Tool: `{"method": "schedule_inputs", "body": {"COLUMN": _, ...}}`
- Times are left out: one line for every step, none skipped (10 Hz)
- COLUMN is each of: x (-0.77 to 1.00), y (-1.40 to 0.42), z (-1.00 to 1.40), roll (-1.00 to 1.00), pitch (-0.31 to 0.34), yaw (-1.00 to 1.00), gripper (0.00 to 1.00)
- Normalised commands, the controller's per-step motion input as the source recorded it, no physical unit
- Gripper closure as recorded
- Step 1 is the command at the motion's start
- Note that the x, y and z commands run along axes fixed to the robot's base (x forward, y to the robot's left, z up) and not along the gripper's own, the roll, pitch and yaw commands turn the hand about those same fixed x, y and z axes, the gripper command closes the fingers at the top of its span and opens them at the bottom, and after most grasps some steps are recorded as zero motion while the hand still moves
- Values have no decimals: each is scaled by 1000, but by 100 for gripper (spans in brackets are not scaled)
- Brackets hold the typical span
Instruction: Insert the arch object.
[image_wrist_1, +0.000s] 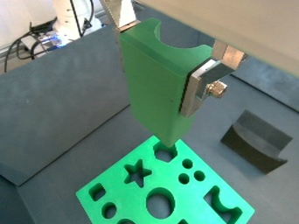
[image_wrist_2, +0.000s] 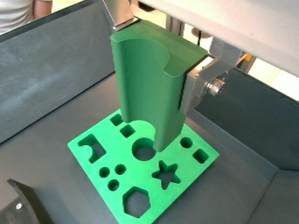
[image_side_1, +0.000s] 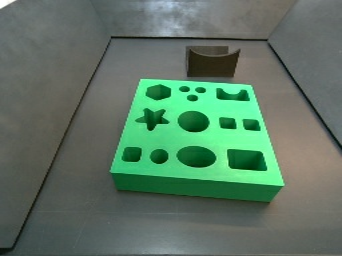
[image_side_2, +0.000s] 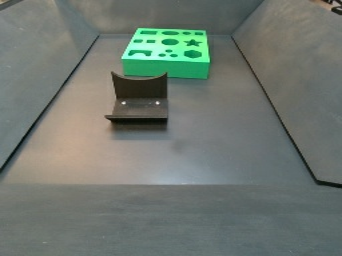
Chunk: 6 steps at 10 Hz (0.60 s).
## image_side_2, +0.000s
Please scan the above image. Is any black curved holder stand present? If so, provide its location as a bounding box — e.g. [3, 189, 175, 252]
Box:
[106, 72, 168, 122]

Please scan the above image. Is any green shape sorter box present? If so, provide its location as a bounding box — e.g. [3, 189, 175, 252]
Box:
[122, 28, 211, 79]

